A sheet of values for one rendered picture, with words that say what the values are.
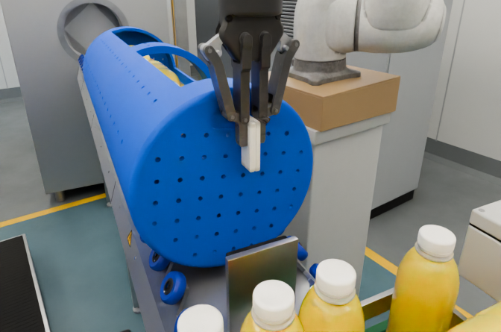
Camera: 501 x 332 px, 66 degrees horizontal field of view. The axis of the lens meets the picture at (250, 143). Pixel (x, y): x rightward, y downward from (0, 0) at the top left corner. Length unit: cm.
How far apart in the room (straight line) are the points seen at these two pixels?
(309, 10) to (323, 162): 42
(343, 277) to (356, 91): 74
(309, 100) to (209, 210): 56
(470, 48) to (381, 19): 231
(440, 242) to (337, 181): 73
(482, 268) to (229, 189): 34
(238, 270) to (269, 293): 12
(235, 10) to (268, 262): 31
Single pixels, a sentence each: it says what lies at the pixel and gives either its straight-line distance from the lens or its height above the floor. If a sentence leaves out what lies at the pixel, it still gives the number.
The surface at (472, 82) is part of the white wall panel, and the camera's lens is 336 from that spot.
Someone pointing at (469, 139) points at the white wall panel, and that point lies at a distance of 345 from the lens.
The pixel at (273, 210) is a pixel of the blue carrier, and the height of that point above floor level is 103.
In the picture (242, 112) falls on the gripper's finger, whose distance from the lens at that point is 48.
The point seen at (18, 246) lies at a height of 15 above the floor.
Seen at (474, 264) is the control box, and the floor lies 103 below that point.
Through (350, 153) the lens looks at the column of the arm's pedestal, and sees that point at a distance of 118.
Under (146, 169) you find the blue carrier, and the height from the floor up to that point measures 114.
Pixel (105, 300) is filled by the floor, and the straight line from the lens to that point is 204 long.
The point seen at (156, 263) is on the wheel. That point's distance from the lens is 63.
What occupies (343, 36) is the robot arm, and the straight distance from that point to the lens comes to 111.
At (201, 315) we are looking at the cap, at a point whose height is 110.
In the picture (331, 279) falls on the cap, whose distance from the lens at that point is 40.
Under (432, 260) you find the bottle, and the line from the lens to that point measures 49.
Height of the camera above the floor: 136
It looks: 23 degrees down
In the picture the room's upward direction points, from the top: straight up
